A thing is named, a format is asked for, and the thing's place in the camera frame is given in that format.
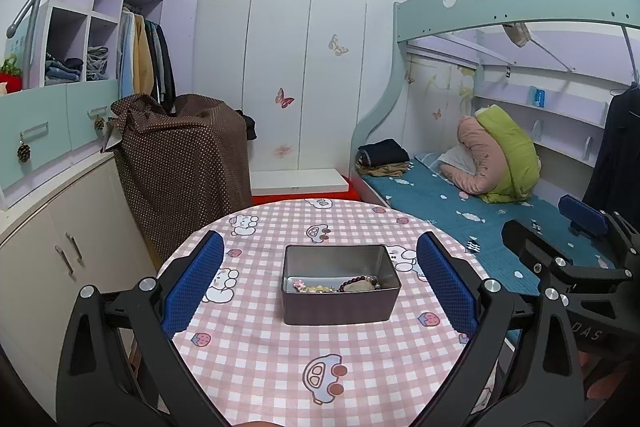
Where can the folded dark clothes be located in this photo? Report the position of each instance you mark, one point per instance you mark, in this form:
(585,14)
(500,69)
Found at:
(382,152)

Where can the white pillow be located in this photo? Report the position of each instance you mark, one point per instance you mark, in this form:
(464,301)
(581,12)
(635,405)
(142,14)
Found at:
(455,159)

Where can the rectangular metal tin box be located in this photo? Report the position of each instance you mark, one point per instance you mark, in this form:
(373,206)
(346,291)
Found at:
(340,309)

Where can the pinecone ornament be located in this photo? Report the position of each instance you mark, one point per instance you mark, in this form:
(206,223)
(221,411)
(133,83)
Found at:
(99,123)
(23,153)

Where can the small blue packet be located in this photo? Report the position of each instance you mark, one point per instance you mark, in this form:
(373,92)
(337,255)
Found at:
(540,97)

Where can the red basket with plant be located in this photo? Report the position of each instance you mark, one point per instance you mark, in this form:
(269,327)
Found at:
(10,79)

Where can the grey hanging object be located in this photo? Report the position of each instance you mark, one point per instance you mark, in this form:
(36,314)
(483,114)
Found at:
(517,34)

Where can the brown dotted cloth cover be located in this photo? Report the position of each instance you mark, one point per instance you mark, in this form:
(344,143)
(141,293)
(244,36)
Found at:
(185,167)

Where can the tan hanging garment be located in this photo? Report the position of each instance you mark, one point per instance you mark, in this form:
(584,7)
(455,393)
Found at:
(144,57)

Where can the pink checked cartoon tablecloth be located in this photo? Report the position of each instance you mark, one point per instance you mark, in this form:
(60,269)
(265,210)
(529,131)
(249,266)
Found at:
(250,357)

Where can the light blue hanging shirt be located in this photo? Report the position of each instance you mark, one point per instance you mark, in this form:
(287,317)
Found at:
(127,57)

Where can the white platform step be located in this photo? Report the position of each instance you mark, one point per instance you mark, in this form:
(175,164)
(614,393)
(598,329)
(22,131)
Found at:
(300,181)

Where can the dark hanging jacket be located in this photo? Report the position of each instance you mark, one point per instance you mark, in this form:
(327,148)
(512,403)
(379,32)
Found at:
(164,67)

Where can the pink pillow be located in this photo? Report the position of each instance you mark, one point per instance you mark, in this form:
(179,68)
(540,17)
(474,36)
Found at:
(475,157)

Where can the rolled pink green quilt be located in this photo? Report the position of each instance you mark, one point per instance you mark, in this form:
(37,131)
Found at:
(515,152)

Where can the white wall shelf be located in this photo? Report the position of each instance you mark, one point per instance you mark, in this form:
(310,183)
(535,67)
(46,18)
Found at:
(550,117)

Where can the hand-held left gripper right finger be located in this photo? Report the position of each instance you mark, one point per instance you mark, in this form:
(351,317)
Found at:
(447,287)

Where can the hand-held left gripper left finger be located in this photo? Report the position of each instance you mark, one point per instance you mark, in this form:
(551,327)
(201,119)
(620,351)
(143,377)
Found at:
(192,287)

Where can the pale pink butterfly sticker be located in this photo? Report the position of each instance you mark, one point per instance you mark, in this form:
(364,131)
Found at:
(282,151)

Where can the beige butterfly sticker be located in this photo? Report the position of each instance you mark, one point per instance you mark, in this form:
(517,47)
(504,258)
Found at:
(338,45)

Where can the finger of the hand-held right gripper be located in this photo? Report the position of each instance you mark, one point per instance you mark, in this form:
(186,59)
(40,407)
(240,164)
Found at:
(582,217)
(530,247)

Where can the black cloth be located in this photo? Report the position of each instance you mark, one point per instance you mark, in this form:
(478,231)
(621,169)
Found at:
(247,124)

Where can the folded jeans stack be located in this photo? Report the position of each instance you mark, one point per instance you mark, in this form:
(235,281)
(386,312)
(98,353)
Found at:
(62,69)
(97,64)

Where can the white wardrobe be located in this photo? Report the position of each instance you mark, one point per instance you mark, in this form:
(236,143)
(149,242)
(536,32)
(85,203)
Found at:
(280,32)

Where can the teal drawer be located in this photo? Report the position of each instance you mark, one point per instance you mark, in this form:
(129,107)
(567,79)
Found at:
(35,112)
(92,97)

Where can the teal bunk bed frame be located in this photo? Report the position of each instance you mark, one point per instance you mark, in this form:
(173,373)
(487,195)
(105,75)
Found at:
(435,17)

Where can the blue printed bed sheet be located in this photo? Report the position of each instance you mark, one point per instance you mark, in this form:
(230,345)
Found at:
(430,202)

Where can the folded tan clothes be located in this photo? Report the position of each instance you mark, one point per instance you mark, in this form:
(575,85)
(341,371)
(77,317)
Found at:
(382,171)

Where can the cream cabinet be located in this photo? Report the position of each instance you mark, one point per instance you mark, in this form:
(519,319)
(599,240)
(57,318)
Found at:
(40,267)

